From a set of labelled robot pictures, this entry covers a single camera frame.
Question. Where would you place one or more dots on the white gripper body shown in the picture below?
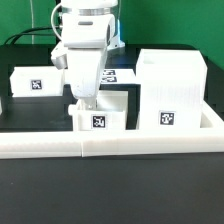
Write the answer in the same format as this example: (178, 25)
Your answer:
(85, 69)

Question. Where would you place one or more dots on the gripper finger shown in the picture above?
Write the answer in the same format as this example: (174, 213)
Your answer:
(90, 103)

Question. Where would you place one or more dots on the white front drawer tray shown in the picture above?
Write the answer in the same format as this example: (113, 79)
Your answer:
(110, 112)

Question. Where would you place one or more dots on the white drawer tray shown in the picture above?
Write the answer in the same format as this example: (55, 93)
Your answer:
(37, 81)
(110, 112)

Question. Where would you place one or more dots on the white drawer cabinet box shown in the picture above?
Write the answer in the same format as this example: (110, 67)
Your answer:
(172, 86)

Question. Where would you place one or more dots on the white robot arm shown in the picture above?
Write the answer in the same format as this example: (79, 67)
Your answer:
(87, 30)

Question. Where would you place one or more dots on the white rear drawer tray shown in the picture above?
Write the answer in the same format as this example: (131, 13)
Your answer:
(37, 81)

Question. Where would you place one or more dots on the fiducial marker sheet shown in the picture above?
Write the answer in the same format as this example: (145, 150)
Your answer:
(118, 76)

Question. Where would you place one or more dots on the white L-shaped fence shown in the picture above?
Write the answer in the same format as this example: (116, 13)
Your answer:
(208, 138)

